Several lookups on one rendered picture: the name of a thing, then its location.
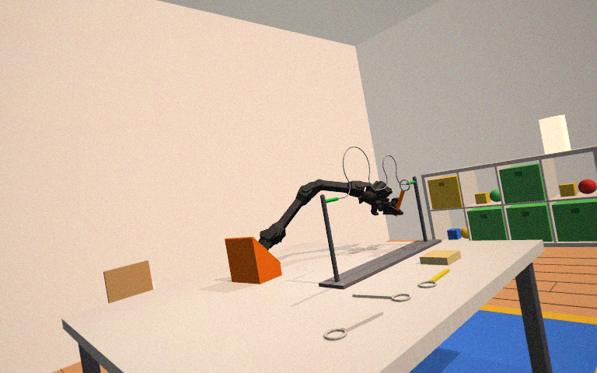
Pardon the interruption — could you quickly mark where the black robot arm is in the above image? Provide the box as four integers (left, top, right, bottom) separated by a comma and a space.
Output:
258, 179, 392, 250

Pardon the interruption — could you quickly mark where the grey ring with yellow handle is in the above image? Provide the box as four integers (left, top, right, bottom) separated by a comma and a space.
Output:
418, 269, 449, 288

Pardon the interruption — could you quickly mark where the brown rod with grey tip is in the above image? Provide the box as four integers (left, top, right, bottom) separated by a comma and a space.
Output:
396, 179, 410, 210

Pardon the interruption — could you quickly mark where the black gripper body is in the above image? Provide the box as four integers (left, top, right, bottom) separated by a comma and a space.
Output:
370, 195, 399, 216

